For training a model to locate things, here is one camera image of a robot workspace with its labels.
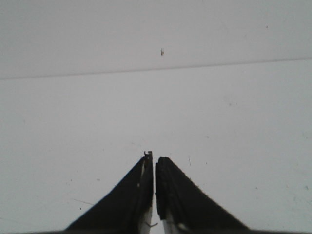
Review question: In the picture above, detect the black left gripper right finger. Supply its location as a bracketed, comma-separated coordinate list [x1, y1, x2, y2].
[155, 157, 249, 231]

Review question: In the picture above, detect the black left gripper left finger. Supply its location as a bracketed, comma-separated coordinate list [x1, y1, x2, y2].
[66, 151, 154, 231]

